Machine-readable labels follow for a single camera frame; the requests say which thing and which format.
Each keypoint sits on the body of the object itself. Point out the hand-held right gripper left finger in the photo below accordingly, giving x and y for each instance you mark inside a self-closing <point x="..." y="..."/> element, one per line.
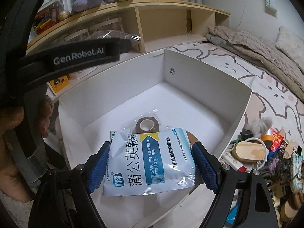
<point x="97" y="171"/>

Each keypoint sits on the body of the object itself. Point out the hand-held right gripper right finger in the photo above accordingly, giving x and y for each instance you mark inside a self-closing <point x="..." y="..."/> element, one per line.
<point x="205" y="166"/>

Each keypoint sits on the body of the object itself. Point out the white blue sachet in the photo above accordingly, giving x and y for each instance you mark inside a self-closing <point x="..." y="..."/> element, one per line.
<point x="147" y="161"/>

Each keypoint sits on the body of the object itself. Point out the brown tape roll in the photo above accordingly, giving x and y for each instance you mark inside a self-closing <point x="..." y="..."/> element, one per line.
<point x="154" y="122"/>

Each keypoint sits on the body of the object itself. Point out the white cardboard shoe box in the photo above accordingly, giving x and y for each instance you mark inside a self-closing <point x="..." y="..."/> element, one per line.
<point x="190" y="87"/>

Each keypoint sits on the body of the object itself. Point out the person's left forearm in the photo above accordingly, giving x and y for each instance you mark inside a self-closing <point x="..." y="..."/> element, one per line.
<point x="9" y="161"/>

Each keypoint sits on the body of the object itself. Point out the clear box of colourful items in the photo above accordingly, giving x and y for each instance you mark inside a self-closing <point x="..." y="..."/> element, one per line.
<point x="46" y="16"/>

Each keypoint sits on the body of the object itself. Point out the person's left hand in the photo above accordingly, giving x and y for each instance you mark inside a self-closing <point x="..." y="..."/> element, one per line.
<point x="11" y="123"/>

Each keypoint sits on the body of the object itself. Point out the yellow printed card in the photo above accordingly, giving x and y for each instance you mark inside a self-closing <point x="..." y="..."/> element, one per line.
<point x="59" y="84"/>

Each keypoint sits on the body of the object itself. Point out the small round wooden jar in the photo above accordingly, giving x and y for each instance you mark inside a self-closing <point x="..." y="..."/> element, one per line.
<point x="64" y="15"/>

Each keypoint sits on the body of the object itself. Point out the oval wooden block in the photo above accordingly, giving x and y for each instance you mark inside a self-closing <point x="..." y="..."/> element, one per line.
<point x="249" y="152"/>

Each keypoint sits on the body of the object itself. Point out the black binder clip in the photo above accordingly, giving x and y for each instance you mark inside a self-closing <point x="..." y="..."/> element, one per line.
<point x="245" y="134"/>

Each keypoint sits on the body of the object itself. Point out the purple plush toy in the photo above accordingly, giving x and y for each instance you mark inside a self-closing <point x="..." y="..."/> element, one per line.
<point x="90" y="1"/>

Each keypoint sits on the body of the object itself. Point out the white fluffy cotton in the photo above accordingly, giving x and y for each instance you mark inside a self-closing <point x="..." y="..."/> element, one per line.
<point x="258" y="124"/>

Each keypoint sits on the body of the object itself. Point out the dark knitted cloth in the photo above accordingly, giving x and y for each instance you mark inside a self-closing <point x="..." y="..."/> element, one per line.
<point x="277" y="167"/>

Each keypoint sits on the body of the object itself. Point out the red snack packet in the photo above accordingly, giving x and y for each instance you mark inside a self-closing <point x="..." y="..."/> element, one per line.
<point x="277" y="137"/>

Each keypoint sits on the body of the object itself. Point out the floral fabric pouch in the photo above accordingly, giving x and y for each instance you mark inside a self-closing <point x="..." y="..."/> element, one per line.
<point x="296" y="171"/>

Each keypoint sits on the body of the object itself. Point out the wooden shelf unit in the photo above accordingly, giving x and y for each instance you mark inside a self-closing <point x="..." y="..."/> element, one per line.
<point x="166" y="23"/>

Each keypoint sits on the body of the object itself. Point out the beige duvet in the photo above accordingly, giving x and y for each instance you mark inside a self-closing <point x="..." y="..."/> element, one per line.
<point x="220" y="34"/>

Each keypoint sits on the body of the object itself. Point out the grey fluffy pillow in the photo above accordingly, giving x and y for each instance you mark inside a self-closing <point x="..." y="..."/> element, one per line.
<point x="291" y="42"/>

